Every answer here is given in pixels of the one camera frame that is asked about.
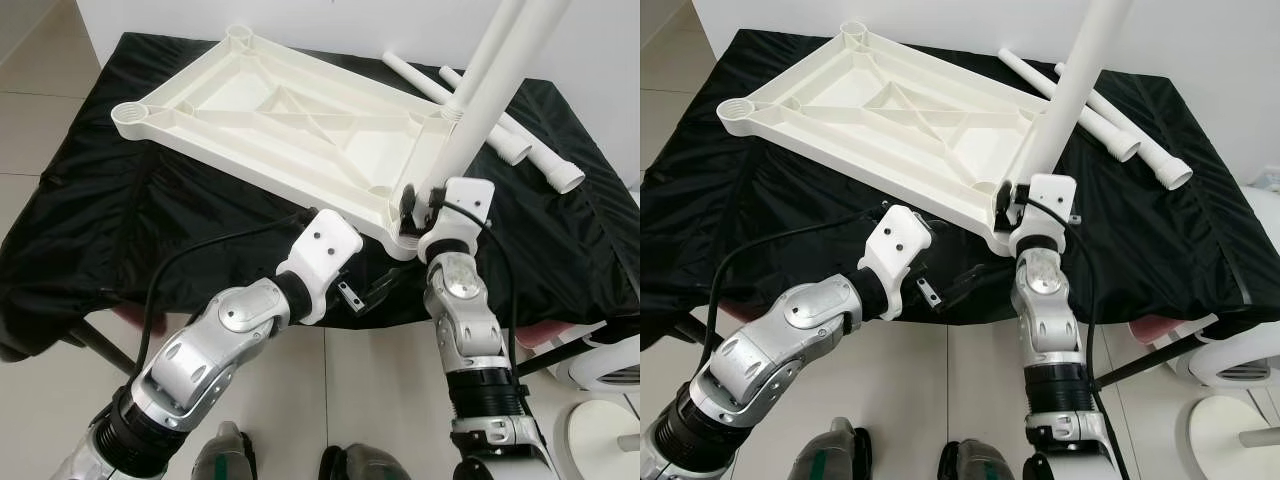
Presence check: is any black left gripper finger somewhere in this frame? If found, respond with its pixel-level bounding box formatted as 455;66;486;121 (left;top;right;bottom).
360;270;402;307
940;265;987;302

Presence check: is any white plastic children table top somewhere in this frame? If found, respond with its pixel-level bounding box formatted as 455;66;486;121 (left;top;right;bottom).
110;25;461;263
717;20;1051;256

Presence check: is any grey robot right leg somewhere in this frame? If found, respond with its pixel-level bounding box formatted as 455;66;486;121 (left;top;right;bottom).
935;440;1011;480
318;445;406;480

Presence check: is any grey robot leg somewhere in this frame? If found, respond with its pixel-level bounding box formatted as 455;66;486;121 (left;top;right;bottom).
190;422;256;480
935;440;1011;480
790;418;871;480
318;445;406;480

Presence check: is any grey robot left leg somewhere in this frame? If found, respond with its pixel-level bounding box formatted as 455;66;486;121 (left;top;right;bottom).
190;422;256;480
790;418;871;480

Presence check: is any black table cloth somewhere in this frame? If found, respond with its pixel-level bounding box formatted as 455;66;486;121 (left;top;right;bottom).
0;30;641;361
640;28;1280;356

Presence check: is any white round base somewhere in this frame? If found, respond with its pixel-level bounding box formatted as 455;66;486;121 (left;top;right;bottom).
1185;395;1280;480
565;400;641;480

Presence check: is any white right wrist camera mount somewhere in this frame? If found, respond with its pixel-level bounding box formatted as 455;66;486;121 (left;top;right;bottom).
1005;173;1078;256
415;178;496;263

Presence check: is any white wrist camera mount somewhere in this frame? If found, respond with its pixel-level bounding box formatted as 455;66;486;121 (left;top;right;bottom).
858;205;933;323
1005;173;1078;256
275;208;364;326
415;178;496;263

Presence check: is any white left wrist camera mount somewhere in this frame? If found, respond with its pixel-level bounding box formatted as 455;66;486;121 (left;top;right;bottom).
275;208;364;326
858;205;933;323

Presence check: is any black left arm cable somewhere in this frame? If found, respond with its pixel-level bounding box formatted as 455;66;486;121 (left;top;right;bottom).
708;205;893;347
135;208;318;377

